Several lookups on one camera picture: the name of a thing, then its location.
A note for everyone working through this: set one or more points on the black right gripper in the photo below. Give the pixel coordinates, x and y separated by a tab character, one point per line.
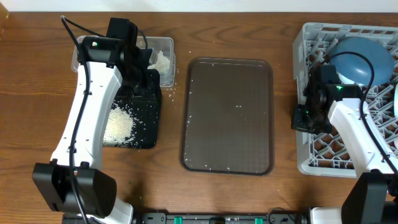
298	122

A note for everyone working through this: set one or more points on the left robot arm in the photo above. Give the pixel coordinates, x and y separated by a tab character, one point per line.
111	67

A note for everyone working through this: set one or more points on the dark blue plate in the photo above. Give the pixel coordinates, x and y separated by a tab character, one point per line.
353	57

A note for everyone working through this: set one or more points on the white rice pile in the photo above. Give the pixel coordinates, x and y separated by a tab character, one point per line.
119	129

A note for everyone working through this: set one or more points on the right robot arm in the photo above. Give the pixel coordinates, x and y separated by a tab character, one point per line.
331	105

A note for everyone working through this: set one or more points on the white napkin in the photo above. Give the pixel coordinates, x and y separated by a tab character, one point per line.
162	63

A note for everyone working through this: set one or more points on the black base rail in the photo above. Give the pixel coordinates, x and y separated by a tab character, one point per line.
275	216

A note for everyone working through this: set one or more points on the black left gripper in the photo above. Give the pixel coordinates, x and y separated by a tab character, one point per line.
152	83

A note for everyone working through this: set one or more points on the grey dishwasher rack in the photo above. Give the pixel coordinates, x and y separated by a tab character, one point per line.
325	154

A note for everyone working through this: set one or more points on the dark brown serving tray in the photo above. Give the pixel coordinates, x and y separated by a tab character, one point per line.
228	119

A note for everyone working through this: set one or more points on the light blue bowl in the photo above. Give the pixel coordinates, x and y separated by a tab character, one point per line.
345	80

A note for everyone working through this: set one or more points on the clear plastic bin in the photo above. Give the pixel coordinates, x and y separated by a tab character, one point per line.
112	79

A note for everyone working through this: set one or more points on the black plastic bin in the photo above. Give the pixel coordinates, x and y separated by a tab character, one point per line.
145	111

